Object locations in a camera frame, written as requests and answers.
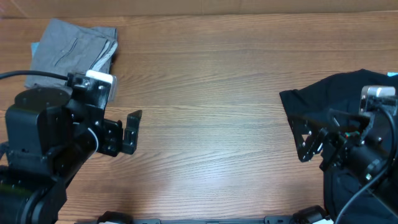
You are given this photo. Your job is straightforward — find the grey shorts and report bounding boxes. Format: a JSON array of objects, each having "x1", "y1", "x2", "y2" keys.
[{"x1": 30, "y1": 19, "x2": 118, "y2": 76}]

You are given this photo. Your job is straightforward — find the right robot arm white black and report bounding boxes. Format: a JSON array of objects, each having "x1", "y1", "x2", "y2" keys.
[{"x1": 288, "y1": 96, "x2": 397, "y2": 223}]

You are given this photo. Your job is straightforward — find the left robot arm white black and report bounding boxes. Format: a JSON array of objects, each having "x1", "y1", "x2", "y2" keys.
[{"x1": 1, "y1": 88, "x2": 142, "y2": 223}]

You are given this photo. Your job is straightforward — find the black t-shirt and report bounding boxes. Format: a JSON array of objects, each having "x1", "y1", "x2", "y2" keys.
[{"x1": 280, "y1": 69, "x2": 397, "y2": 223}]

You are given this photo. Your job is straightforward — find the light blue cloth piece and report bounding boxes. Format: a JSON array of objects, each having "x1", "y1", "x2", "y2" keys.
[{"x1": 387, "y1": 72, "x2": 398, "y2": 77}]

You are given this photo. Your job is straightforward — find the folded blue denim shorts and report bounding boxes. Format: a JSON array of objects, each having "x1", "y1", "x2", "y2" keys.
[{"x1": 30, "y1": 42, "x2": 40, "y2": 57}]

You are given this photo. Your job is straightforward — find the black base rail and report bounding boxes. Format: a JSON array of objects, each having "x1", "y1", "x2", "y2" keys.
[{"x1": 132, "y1": 215, "x2": 295, "y2": 224}]

